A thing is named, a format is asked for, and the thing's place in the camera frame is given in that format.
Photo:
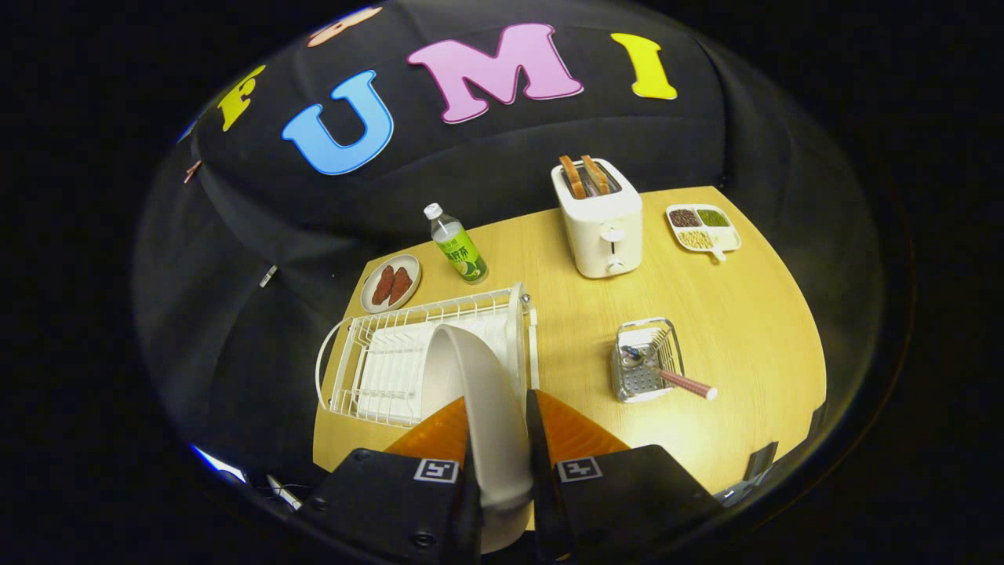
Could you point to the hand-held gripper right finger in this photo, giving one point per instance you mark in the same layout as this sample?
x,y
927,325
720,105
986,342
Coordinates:
x,y
541,502

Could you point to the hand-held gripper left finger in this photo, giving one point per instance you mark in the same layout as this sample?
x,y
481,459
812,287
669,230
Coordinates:
x,y
392,502

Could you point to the white plate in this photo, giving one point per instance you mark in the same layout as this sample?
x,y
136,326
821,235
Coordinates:
x,y
494,424

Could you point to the metal mesh basket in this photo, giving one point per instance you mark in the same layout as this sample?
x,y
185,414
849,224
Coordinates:
x,y
639,384

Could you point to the small beige plate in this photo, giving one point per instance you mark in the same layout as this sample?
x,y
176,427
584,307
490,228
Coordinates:
x,y
375,302

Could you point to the white divided dish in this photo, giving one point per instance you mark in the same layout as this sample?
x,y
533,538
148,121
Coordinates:
x,y
725,239

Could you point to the brown meat piece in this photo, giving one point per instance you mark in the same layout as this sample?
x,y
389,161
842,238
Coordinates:
x,y
383,286
401,285

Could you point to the green label drink bottle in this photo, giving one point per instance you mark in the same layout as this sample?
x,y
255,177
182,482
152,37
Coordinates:
x,y
463,255

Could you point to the silver clip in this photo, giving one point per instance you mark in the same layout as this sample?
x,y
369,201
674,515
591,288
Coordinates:
x,y
268,276

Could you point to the white toaster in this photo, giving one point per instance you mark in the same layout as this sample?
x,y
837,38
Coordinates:
x,y
600,227

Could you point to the pile of soybeans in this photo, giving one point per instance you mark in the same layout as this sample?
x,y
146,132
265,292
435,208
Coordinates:
x,y
695,239

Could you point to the pile of red beans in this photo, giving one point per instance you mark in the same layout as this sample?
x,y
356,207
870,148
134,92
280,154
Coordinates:
x,y
685,218

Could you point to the toast slice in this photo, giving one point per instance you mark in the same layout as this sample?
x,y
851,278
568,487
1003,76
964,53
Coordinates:
x,y
595,174
572,176

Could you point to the pile of green beans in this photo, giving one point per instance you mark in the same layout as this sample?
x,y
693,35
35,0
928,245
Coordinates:
x,y
713,217

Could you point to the black backdrop cloth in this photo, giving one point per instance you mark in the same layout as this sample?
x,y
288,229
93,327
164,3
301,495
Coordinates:
x,y
486,149

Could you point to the red clip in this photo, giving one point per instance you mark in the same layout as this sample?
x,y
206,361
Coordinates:
x,y
192,172

